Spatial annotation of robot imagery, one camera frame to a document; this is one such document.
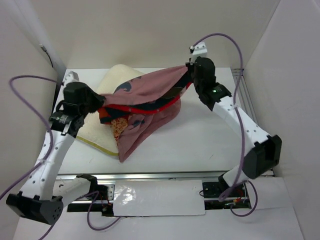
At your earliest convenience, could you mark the cream yellow pillow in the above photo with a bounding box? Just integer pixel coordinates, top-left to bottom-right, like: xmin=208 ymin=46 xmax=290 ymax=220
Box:
xmin=76 ymin=64 xmax=144 ymax=156

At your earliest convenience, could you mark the red printed pillowcase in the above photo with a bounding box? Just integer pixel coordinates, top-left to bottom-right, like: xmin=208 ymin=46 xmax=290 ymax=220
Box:
xmin=98 ymin=65 xmax=193 ymax=163

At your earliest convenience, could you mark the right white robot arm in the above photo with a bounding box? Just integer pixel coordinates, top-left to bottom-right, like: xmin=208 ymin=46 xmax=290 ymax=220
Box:
xmin=186 ymin=56 xmax=282 ymax=196

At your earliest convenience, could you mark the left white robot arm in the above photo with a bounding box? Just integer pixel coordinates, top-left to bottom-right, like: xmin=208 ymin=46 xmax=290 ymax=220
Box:
xmin=6 ymin=81 xmax=104 ymax=226

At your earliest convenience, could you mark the white cover plate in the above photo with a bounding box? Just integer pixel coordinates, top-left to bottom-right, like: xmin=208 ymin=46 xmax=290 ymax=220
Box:
xmin=113 ymin=180 xmax=206 ymax=217

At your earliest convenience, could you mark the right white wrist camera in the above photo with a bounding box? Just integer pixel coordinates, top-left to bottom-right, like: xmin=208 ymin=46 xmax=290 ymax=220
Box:
xmin=189 ymin=41 xmax=208 ymax=59

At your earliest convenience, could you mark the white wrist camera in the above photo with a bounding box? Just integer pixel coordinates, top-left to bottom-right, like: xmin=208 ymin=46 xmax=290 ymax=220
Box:
xmin=189 ymin=41 xmax=208 ymax=59
xmin=62 ymin=71 xmax=79 ymax=87

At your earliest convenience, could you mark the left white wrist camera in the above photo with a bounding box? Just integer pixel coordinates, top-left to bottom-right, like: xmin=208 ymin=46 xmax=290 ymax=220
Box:
xmin=62 ymin=71 xmax=79 ymax=87

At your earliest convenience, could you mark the aluminium side frame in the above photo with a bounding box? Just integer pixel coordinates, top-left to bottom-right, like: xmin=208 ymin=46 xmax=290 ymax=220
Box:
xmin=231 ymin=69 xmax=282 ymax=179

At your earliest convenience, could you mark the black wall cable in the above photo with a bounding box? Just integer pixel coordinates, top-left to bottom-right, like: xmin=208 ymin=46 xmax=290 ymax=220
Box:
xmin=39 ymin=43 xmax=55 ymax=68

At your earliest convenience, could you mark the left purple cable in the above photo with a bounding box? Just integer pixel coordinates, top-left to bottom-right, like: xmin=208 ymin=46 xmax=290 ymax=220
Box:
xmin=0 ymin=75 xmax=123 ymax=232

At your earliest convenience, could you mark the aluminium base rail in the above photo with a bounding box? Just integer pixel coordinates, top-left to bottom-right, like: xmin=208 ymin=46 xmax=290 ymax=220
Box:
xmin=67 ymin=171 xmax=252 ymax=217

